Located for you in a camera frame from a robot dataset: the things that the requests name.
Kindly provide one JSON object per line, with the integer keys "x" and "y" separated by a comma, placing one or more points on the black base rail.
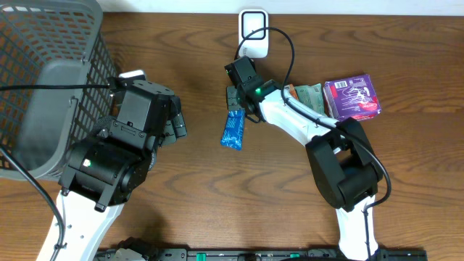
{"x": 136, "y": 249}

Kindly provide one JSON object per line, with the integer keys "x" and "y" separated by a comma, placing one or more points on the teal green snack packet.
{"x": 312, "y": 97}

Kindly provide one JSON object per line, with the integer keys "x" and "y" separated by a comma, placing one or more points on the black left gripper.
{"x": 174, "y": 121}

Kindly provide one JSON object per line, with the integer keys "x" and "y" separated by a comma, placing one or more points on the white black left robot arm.
{"x": 104, "y": 169}

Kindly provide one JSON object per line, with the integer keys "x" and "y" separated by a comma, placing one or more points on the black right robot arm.
{"x": 343, "y": 164}

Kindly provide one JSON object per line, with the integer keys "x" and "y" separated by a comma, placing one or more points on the red purple snack packet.
{"x": 351, "y": 97}

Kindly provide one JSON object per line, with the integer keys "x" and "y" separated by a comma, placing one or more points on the small orange snack box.
{"x": 291, "y": 89}

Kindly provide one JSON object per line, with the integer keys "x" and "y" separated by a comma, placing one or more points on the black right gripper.
{"x": 231, "y": 101}

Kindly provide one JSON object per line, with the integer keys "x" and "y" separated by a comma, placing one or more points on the blue Oreo cookie pack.
{"x": 234, "y": 130}

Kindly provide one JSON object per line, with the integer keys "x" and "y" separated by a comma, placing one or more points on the grey plastic mesh basket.
{"x": 54, "y": 71}

